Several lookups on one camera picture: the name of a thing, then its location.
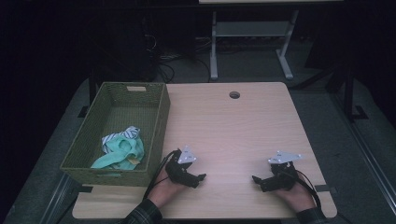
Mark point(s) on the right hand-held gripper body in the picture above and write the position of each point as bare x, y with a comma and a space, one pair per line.
283, 179

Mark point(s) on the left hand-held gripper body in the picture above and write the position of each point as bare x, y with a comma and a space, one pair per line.
179, 172

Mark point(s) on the teal garment with striped lining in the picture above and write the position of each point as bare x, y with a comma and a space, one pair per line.
121, 152

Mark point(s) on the green woven basket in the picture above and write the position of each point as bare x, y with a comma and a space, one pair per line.
130, 115

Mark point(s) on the person's right hand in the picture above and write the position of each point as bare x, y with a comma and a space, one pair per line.
295, 197

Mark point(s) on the person's left hand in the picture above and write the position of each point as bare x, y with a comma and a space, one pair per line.
165, 191

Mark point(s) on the grey tape strip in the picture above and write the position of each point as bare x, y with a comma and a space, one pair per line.
322, 188

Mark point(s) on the black metal stand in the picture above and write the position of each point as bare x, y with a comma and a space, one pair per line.
349, 93

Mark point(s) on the white metal stand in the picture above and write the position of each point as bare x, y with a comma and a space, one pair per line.
249, 28

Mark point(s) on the aluminium floor rail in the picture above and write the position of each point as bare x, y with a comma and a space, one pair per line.
59, 199
373, 174

